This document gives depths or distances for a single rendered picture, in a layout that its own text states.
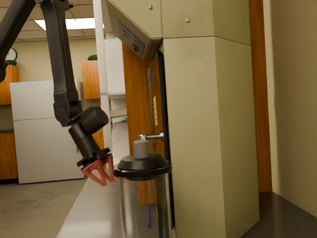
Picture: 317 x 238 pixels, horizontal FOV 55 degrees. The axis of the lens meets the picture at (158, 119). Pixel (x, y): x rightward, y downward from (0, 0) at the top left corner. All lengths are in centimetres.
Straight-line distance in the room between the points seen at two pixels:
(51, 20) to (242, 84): 60
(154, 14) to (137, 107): 42
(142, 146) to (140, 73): 51
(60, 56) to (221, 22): 50
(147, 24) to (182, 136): 25
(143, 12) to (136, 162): 32
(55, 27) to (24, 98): 483
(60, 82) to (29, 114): 482
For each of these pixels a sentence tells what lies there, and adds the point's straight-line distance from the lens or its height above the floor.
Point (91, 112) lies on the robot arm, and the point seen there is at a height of 126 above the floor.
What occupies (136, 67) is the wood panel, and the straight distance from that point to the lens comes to 102.
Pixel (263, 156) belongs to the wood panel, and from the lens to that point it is 113.
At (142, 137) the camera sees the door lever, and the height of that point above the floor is 120.
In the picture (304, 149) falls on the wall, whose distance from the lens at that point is 102.
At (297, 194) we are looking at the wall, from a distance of 109.
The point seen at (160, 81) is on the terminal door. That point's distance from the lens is 65.
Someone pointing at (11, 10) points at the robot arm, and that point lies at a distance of 114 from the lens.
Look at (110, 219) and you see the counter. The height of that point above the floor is 94.
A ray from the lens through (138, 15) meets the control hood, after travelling 67.
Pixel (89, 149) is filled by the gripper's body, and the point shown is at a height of 115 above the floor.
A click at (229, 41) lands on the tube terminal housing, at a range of 74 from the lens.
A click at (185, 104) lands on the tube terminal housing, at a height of 127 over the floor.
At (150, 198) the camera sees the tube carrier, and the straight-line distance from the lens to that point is 53.
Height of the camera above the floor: 128
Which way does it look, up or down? 3 degrees down
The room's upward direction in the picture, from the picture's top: 4 degrees counter-clockwise
